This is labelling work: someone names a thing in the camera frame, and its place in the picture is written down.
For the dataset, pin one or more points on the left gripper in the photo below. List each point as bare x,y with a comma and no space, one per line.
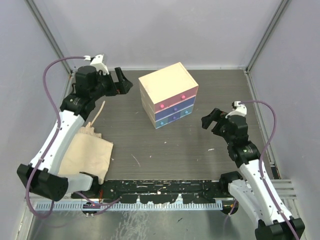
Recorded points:
119,88

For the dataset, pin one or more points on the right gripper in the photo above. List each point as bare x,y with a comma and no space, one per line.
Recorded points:
217,115

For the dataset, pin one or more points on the light blue drawer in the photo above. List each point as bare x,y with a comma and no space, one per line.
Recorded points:
161,122
186,111

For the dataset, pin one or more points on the small purple drawer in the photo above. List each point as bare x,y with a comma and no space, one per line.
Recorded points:
173,117

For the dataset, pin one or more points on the wide purple drawer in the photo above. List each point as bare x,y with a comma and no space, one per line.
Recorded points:
175,108

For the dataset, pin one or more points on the large pink drawer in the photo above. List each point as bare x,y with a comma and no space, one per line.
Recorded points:
184,95

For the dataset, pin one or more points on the cream drawer cabinet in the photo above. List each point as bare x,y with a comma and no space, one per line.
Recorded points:
163,84

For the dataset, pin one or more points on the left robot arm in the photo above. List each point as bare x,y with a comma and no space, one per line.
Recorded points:
40,176

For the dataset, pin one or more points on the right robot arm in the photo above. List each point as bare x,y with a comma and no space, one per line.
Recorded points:
251,185

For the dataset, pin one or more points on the small pink drawer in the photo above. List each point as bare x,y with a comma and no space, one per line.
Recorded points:
160,106

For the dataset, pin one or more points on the beige cloth bag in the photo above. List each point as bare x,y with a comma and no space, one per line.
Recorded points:
88,152

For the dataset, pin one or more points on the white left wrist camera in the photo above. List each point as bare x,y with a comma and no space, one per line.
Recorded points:
98,63

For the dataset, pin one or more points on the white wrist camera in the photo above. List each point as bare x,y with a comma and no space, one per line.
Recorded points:
238,109
98,63

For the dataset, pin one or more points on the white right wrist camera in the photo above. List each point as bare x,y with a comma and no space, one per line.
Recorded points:
238,109

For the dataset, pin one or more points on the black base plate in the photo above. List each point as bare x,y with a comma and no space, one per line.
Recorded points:
160,191

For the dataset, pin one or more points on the slotted cable duct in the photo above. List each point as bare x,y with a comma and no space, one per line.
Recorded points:
82,205

